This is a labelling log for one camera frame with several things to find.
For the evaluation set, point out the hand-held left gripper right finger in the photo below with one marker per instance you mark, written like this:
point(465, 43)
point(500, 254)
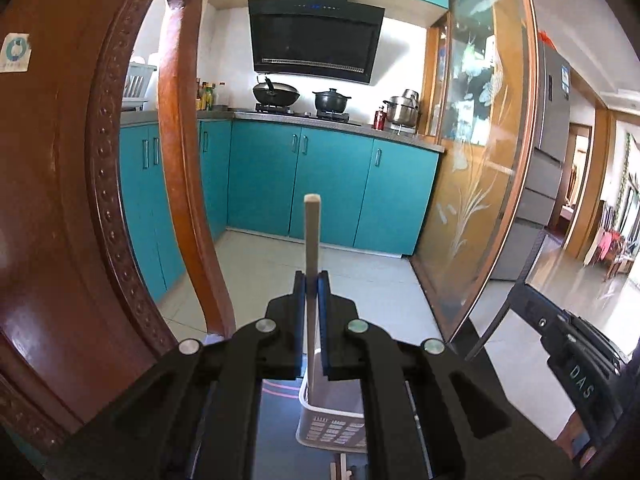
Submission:
point(325, 310)

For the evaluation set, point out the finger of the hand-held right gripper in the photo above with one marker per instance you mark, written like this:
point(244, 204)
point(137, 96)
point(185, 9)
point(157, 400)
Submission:
point(535, 312)

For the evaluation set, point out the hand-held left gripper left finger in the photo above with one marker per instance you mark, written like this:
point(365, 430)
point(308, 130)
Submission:
point(299, 310)

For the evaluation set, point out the pale wooden chopstick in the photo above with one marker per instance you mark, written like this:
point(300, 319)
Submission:
point(312, 230)

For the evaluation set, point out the white plastic basket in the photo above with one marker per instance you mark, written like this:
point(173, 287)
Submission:
point(325, 430)

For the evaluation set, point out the teal base cabinets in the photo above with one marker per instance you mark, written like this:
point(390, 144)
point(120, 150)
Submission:
point(325, 185)

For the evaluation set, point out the etched glass sliding door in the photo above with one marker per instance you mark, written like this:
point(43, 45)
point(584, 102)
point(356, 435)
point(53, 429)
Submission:
point(480, 160)

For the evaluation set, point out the silver refrigerator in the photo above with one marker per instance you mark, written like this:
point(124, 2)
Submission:
point(547, 135)

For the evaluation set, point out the grey kitchen countertop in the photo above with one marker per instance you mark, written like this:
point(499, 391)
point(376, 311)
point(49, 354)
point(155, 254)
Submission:
point(400, 138)

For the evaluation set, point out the red thermos bottle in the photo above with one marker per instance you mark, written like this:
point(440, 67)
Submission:
point(379, 120)

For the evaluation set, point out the gas stove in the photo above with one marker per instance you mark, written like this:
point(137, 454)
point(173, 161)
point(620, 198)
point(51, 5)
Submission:
point(300, 111)

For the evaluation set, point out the black lidded pot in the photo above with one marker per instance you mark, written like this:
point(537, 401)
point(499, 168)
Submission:
point(330, 102)

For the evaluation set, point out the stainless steel pot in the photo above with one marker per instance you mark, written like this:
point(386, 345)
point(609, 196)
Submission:
point(401, 110)

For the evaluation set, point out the black wok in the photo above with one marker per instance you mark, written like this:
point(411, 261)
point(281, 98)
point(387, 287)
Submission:
point(276, 94)

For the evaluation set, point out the row of condiment bottles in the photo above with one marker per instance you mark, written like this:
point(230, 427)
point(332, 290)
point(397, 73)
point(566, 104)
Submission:
point(209, 96)

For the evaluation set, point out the black range hood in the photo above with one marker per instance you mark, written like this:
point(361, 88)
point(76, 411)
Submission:
point(315, 40)

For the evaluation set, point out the red ornament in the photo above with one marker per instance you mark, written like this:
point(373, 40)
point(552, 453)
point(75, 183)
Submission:
point(546, 36)

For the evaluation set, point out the white dish rack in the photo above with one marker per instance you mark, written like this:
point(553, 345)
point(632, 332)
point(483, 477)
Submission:
point(137, 85)

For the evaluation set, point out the carved wooden chair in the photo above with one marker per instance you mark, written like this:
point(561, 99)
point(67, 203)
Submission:
point(50, 185)

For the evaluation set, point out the wooden door frame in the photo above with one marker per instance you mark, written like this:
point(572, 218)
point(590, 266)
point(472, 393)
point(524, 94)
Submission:
point(597, 185)

